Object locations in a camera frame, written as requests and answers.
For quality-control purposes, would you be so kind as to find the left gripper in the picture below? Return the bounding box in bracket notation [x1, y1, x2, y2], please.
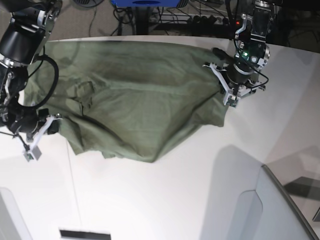
[212, 47, 267, 94]

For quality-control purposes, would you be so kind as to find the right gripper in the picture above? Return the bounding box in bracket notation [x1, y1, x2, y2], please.
[0, 108, 60, 137]

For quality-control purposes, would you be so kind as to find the green t-shirt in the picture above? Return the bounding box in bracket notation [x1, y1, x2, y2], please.
[23, 41, 228, 165]

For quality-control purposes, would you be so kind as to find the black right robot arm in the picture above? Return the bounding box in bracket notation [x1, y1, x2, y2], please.
[0, 0, 63, 138]

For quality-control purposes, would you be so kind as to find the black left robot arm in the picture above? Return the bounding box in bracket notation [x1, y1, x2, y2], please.
[211, 0, 275, 97]

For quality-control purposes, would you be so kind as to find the black power strip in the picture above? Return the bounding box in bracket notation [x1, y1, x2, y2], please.
[158, 12, 229, 26]

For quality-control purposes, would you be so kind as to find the grey table leg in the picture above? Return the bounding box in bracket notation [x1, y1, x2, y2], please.
[134, 7, 153, 36]

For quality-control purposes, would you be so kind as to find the blue plastic bin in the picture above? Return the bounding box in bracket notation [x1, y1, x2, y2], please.
[111, 0, 180, 8]

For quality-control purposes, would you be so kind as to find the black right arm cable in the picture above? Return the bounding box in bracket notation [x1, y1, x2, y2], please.
[14, 54, 60, 108]

